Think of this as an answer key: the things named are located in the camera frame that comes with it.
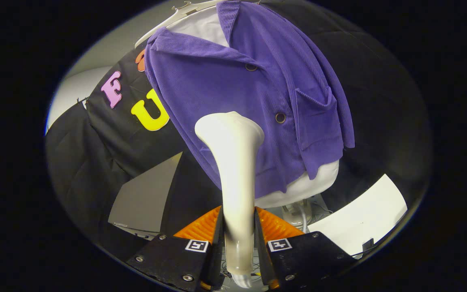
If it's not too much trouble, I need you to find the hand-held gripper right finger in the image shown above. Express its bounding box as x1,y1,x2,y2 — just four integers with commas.
254,206,358,291

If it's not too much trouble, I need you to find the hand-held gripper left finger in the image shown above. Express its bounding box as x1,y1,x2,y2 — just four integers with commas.
126,206,225,292

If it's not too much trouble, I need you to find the white garment steamer head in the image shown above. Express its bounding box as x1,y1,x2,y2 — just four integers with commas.
195,112,265,276

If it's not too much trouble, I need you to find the purple corduroy jacket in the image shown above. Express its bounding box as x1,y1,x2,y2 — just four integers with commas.
144,0,356,199

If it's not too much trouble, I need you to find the white clothes hanger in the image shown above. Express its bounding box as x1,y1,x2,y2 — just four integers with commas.
135,0,234,49

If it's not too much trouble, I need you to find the metal mannequin stand base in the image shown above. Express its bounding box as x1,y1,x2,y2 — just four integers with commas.
280,195,333,228

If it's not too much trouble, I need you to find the white mannequin torso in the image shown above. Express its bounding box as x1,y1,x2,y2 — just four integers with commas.
169,6,339,209

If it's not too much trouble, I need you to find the grey cabinet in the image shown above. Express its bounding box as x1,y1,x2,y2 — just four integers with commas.
108,152,183,240

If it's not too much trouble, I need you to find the white flat board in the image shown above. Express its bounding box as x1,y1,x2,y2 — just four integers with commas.
308,174,407,256

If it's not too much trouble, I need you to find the black backdrop cloth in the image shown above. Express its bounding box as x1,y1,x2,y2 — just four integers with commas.
45,0,433,260

